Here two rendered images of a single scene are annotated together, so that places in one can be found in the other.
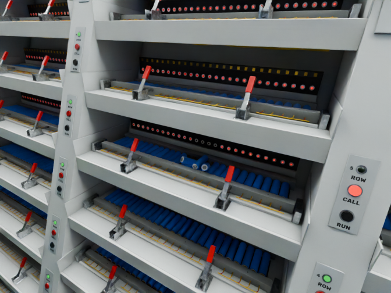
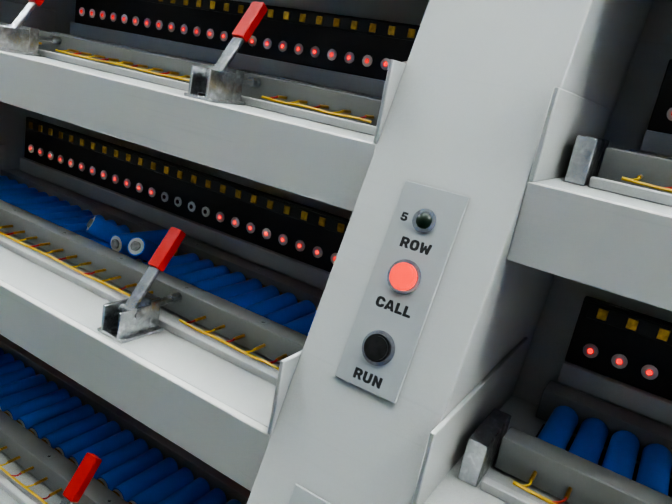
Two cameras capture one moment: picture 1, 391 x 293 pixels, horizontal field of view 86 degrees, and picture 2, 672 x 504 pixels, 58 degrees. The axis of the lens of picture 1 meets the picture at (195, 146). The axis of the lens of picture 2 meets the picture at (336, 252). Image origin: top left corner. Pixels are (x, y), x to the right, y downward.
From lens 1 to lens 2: 0.25 m
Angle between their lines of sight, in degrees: 9
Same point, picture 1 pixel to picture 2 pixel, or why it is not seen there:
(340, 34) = not seen: outside the picture
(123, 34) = not seen: outside the picture
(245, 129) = (202, 119)
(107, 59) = not seen: outside the picture
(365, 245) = (410, 435)
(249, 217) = (182, 364)
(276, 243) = (219, 432)
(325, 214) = (334, 346)
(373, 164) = (452, 207)
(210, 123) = (134, 105)
